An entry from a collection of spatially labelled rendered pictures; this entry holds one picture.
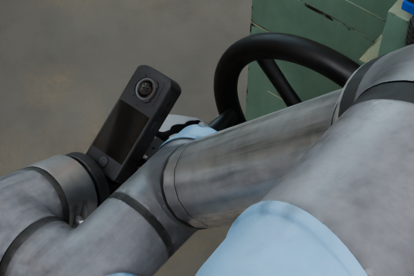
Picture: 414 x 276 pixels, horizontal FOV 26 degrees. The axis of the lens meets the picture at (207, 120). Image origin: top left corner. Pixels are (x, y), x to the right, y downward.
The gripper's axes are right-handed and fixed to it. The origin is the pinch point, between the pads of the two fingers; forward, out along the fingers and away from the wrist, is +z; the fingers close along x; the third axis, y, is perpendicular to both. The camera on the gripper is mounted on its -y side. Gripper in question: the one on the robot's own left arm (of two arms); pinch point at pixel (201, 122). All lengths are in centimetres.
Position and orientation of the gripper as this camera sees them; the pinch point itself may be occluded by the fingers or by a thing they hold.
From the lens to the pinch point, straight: 100.6
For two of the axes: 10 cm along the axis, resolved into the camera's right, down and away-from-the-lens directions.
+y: -2.9, 8.3, 4.7
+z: 5.8, -2.4, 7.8
